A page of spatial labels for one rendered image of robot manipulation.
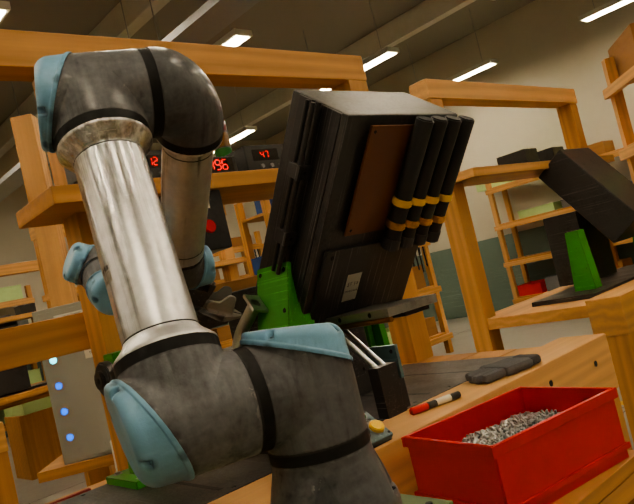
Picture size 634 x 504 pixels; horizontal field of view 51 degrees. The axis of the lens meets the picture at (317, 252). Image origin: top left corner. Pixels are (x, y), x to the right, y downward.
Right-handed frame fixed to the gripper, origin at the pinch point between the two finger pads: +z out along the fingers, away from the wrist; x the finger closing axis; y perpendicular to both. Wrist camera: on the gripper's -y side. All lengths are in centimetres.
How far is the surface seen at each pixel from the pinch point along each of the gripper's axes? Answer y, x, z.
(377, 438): 1.9, -34.2, 19.1
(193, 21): 20, 380, 63
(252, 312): -0.6, 5.3, 6.4
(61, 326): -28.6, 26.8, -24.3
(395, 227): 30.4, 1.9, 25.3
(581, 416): 26, -51, 38
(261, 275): 5.9, 11.5, 7.3
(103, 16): -43, 683, 49
